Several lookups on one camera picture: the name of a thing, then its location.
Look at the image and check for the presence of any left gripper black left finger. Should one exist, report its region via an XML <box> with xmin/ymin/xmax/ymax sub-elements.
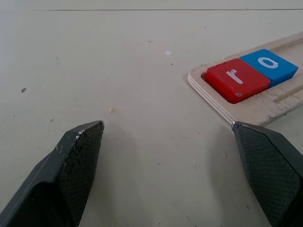
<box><xmin>0</xmin><ymin>120</ymin><xmax>105</xmax><ymax>227</ymax></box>

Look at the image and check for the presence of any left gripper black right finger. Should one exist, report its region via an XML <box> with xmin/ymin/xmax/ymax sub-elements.
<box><xmin>231</xmin><ymin>121</ymin><xmax>303</xmax><ymax>227</ymax></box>

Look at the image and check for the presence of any wooden letter tile tray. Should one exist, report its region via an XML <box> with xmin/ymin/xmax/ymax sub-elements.
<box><xmin>187</xmin><ymin>32</ymin><xmax>303</xmax><ymax>127</ymax></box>

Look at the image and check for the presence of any blue letter o tile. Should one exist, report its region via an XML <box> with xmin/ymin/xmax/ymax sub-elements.
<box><xmin>239</xmin><ymin>49</ymin><xmax>299</xmax><ymax>89</ymax></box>

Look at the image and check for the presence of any red letter r tile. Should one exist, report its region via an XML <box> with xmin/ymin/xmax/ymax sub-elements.
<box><xmin>205</xmin><ymin>58</ymin><xmax>271</xmax><ymax>104</ymax></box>

